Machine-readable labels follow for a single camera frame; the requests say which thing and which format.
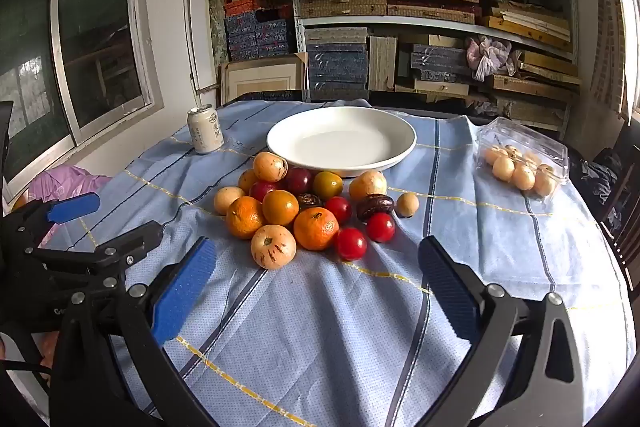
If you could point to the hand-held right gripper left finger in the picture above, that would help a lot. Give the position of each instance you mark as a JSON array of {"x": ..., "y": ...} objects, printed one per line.
[{"x": 185, "y": 292}]

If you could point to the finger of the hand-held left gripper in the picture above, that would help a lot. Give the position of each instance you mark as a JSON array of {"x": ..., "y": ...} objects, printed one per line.
[
  {"x": 75, "y": 208},
  {"x": 135, "y": 244}
]

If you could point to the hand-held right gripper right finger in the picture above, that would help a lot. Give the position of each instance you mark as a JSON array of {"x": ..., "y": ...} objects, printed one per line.
[{"x": 447, "y": 297}]

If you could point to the orange tangerine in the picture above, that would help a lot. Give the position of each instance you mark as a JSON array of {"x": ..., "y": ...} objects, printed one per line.
[
  {"x": 316, "y": 229},
  {"x": 245, "y": 218}
]

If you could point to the longan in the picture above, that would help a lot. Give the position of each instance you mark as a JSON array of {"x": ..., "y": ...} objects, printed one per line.
[{"x": 407, "y": 204}]

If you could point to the small cream pepino melon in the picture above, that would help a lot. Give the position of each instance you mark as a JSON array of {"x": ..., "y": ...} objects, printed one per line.
[{"x": 227, "y": 200}]

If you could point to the small orange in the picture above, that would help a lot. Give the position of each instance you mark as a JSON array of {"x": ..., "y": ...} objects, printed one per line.
[{"x": 246, "y": 181}]

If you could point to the smooth orange fruit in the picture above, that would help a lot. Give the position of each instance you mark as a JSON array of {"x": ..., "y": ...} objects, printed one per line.
[{"x": 280, "y": 207}]

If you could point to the plain cream pepino melon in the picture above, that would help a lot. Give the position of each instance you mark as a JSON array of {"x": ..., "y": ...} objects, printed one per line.
[{"x": 367, "y": 185}]

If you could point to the white plate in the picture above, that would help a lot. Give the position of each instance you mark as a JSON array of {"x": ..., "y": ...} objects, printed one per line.
[{"x": 345, "y": 142}]

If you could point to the pink cloth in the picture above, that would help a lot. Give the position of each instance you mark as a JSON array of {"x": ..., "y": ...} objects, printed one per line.
[{"x": 65, "y": 182}]

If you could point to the blue checked tablecloth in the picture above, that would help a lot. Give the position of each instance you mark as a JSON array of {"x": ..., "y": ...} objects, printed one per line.
[{"x": 350, "y": 332}]

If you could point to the white drink can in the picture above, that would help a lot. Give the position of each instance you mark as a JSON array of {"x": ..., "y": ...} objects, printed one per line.
[{"x": 205, "y": 132}]

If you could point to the pile of longans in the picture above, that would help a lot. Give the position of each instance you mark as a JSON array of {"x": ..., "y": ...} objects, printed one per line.
[{"x": 523, "y": 177}]

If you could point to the dark red tomato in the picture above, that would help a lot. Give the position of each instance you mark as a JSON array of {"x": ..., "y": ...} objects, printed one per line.
[{"x": 298, "y": 179}]

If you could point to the yellow green tomato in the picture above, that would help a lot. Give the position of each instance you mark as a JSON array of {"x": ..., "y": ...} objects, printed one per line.
[{"x": 327, "y": 185}]

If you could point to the aluminium sliding window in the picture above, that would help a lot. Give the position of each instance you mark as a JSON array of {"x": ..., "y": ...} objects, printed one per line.
[{"x": 100, "y": 37}]

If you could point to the clear plastic box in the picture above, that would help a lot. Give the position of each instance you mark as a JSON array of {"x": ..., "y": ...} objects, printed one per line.
[{"x": 525, "y": 137}]

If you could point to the dark wooden chair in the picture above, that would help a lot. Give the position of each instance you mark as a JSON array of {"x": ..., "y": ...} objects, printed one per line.
[{"x": 620, "y": 247}]

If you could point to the dark clothing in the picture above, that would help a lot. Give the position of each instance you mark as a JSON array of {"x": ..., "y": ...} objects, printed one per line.
[{"x": 595, "y": 177}]

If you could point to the white board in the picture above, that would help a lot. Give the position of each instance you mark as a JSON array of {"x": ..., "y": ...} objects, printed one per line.
[{"x": 199, "y": 32}]

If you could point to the green marbled panel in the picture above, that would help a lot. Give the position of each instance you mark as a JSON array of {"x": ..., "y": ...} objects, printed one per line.
[{"x": 217, "y": 27}]

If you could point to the stack of blue patterned boxes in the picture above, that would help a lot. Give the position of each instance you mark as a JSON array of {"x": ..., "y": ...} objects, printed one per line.
[{"x": 255, "y": 32}]

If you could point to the pink plastic bag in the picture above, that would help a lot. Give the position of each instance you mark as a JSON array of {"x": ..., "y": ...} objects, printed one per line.
[{"x": 487, "y": 54}]

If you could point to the stack of grey blue boxes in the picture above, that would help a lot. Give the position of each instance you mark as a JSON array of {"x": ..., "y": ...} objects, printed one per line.
[{"x": 337, "y": 67}]

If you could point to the white metal shelf rack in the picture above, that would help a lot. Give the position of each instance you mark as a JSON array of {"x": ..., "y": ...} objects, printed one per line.
[{"x": 350, "y": 21}]

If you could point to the tan woven flat box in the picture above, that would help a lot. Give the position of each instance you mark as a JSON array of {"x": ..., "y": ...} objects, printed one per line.
[{"x": 345, "y": 7}]

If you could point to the woven bamboo blind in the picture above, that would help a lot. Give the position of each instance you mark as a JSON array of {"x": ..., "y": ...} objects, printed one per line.
[{"x": 607, "y": 32}]

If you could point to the bright window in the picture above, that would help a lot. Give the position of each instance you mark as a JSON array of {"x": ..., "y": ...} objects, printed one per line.
[{"x": 631, "y": 32}]

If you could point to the wooden picture frame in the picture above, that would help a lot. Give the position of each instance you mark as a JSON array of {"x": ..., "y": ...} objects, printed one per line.
[{"x": 260, "y": 79}]

